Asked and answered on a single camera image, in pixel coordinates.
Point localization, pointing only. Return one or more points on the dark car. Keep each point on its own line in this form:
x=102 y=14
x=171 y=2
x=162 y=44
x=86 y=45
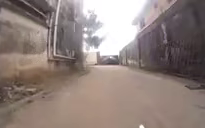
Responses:
x=109 y=60

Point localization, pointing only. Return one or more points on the tree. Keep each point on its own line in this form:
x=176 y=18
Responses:
x=92 y=31

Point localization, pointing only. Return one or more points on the brown dirt road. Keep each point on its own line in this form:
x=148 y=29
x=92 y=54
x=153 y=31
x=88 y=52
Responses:
x=116 y=96

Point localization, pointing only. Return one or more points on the pale building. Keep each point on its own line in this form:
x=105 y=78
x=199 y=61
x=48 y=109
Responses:
x=150 y=13

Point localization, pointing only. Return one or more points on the robot's own part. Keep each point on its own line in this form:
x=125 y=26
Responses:
x=141 y=126

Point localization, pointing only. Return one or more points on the weathered concrete building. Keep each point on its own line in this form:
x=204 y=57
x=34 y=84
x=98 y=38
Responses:
x=23 y=40

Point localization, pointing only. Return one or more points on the rubble strip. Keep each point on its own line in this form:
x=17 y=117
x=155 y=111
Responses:
x=16 y=91

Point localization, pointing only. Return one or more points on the white wall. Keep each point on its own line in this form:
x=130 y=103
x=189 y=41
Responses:
x=91 y=58

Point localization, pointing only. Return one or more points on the dark wall with railing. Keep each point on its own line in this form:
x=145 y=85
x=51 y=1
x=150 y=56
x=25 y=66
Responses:
x=170 y=50

